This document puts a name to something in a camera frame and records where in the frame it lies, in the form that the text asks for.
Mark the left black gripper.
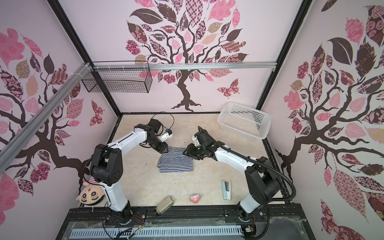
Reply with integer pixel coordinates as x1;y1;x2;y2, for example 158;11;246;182
146;135;169;154

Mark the white plastic laundry basket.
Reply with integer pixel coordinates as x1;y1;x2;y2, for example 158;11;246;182
217;102;272;142

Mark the left aluminium frame bar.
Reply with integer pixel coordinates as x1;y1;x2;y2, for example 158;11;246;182
1;63;91;173

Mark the tan rectangular box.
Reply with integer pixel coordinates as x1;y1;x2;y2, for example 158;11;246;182
155;196;174;215

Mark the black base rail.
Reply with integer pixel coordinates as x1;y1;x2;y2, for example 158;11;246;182
65;204;306;224

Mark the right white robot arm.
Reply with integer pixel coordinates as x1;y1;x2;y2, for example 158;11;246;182
183;127;297;222

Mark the grey white stapler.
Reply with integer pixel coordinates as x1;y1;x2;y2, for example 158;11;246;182
221;180;231;201

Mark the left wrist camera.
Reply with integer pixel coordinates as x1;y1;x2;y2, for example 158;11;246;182
160;129;173;142

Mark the white slotted cable duct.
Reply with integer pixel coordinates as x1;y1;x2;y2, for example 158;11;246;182
67;226;243;240

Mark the black wire mesh basket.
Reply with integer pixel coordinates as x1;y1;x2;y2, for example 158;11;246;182
82;60;153;94

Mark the rear aluminium frame bar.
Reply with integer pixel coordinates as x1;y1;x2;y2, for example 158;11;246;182
93;62;277;71

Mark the aluminium frame bar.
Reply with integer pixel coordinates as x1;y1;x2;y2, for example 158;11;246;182
1;63;91;173
93;62;277;71

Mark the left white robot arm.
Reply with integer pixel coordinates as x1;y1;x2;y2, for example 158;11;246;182
90;119;173;225

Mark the blue white striped tank top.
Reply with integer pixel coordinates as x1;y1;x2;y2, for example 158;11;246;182
157;147;194;173

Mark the plush doll head toy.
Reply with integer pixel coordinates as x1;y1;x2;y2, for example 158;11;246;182
76;177;105;206

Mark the pink denture toy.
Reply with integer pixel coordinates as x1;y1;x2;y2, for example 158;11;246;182
190;194;201;204

